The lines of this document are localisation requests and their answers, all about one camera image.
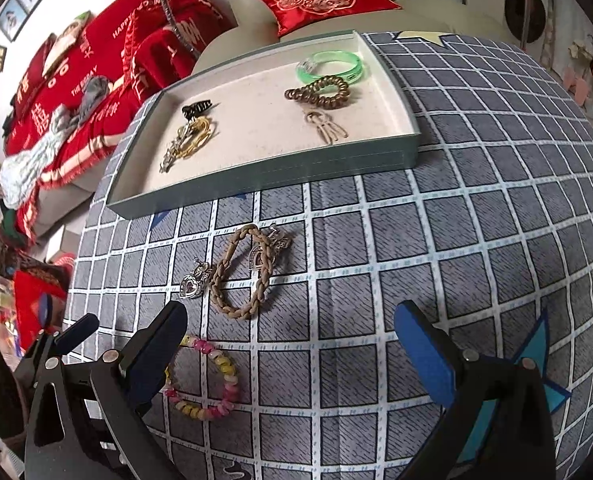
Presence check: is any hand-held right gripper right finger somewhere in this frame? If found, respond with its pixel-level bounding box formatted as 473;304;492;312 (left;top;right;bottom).
393;301;557;480

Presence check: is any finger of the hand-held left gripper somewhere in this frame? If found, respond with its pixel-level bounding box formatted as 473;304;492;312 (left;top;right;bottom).
51;312;100;358
14;294;57;386

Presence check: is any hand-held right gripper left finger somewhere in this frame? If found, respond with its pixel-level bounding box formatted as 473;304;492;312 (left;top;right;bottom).
24;301;190;480

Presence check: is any pink yellow beaded bracelet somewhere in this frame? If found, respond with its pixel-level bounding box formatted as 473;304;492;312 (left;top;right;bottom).
162;335;241;422

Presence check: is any brown braided charm bracelet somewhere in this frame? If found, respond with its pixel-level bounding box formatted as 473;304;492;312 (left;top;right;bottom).
181;224;293;322

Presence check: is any silver rhinestone hair clip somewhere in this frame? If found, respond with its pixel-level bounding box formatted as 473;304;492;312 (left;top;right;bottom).
159;125;197;174

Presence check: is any yellow gold bracelet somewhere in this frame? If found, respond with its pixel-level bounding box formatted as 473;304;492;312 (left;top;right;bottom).
169;116;217;161

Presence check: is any beige hair clip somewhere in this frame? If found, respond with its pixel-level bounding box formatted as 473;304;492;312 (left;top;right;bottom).
303;108;349;145

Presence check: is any black hair claw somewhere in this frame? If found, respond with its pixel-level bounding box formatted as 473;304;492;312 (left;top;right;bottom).
180;100;214;120

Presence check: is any grey jewelry tray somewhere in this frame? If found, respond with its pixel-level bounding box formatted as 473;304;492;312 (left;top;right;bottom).
105;30;421;220

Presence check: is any brown spiral hair tie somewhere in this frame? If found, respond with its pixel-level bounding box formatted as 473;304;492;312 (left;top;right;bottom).
284;76;354;109

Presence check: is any green translucent bangle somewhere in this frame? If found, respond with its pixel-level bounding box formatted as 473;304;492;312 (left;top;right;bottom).
296;50;366;86

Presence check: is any red gift bag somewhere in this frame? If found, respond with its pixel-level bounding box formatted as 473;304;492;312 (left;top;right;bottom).
11;255;74;356

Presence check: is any grey checked tablecloth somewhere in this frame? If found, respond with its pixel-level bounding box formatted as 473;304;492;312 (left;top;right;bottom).
61;31;593;480

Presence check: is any white grey cloth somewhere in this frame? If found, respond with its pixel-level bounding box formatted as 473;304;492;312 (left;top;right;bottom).
0;107;77;208

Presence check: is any grey garment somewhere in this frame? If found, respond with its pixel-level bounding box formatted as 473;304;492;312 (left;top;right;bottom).
74;77;114;126

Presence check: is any red cushion with characters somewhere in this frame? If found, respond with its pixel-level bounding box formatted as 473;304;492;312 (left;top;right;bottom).
24;35;61;88

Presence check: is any white green pillow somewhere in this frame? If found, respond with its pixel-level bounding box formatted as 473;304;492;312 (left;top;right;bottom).
41;10;94;78

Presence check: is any red fringed cushion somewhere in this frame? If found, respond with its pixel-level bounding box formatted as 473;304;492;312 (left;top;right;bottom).
124;7;202;101

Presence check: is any red printed blanket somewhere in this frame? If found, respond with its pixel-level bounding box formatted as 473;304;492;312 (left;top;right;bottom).
1;0;237;231

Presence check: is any gooseneck phone holder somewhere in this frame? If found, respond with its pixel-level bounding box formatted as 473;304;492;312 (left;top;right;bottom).
144;0;202;63

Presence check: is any slipper rack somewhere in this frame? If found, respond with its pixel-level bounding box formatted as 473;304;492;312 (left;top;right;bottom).
561;35;593;108

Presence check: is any beige armchair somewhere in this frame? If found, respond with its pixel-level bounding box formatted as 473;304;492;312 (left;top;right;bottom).
191;0;507;76

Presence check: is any white washing machine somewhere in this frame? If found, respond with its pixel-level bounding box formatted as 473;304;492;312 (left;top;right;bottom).
503;0;557;46

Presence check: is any red mop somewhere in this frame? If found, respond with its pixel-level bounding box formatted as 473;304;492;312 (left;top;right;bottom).
519;0;538;43

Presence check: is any white curtain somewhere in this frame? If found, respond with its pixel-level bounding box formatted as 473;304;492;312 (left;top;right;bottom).
551;0;593;151

